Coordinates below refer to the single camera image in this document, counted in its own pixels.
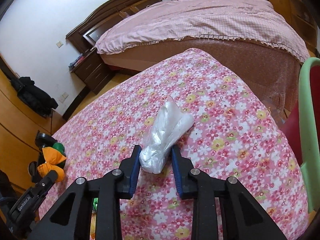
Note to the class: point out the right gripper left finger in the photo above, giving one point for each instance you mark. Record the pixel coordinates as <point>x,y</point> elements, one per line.
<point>70,216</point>

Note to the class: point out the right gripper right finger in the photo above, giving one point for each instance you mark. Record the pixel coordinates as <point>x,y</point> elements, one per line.
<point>242,216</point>

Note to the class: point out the white plastic bag wad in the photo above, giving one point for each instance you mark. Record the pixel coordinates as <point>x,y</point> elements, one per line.
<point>169,125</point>

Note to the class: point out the green red trash bin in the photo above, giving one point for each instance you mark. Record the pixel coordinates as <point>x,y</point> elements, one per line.
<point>302,129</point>

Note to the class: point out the green plush toy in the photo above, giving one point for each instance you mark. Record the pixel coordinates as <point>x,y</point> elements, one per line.
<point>58,146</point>

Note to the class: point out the pink floral bed sheet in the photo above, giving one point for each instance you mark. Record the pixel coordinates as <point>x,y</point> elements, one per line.
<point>233,134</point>

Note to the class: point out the wooden wardrobe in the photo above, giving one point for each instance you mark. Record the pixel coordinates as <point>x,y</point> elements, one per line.
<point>19,126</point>

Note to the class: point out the black hanging jacket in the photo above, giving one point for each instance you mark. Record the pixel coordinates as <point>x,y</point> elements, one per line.
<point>34,97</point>

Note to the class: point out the dark wooden nightstand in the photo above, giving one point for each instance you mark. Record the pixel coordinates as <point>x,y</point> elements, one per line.
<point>93,71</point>

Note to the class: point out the items on nightstand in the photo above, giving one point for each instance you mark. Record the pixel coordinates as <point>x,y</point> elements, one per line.
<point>76,61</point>

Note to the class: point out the dark wooden headboard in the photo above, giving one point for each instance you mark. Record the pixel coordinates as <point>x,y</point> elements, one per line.
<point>86,34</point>

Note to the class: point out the pink checkered bedspread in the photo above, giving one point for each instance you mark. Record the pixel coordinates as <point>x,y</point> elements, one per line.
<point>245,20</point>

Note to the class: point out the white wall switch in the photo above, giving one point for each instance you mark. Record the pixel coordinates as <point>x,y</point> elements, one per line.
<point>59,44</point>

